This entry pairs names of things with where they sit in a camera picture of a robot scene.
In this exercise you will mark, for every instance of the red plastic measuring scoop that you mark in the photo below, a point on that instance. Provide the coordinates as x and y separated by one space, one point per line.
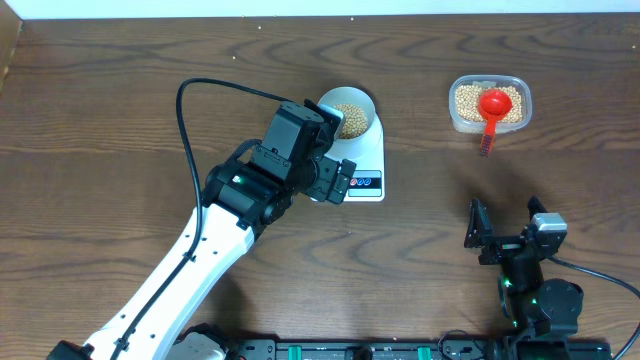
493 105

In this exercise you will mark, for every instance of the white plastic bowl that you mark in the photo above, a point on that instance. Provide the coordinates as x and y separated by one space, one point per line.
359 111

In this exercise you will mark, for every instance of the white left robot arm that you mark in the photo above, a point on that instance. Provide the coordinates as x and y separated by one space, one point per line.
252 189

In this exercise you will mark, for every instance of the clear plastic soybean container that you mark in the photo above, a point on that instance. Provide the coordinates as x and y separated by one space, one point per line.
464 99

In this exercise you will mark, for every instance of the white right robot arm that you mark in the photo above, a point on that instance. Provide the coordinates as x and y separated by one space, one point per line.
544 312

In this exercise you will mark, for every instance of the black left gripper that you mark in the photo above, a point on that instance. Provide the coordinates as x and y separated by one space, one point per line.
325 172

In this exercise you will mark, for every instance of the white digital kitchen scale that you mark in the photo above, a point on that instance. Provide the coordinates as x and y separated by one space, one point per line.
367 152

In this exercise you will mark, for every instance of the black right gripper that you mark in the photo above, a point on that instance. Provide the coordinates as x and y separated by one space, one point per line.
480 228

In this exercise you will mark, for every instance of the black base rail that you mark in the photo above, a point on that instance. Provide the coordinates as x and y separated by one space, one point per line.
203 342

